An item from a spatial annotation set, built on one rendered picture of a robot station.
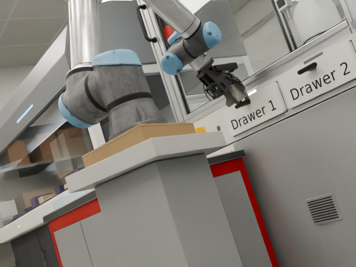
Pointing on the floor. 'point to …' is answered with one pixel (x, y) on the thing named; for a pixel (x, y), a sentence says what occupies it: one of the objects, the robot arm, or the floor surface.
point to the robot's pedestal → (162, 203)
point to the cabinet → (307, 183)
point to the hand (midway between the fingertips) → (245, 100)
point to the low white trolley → (96, 220)
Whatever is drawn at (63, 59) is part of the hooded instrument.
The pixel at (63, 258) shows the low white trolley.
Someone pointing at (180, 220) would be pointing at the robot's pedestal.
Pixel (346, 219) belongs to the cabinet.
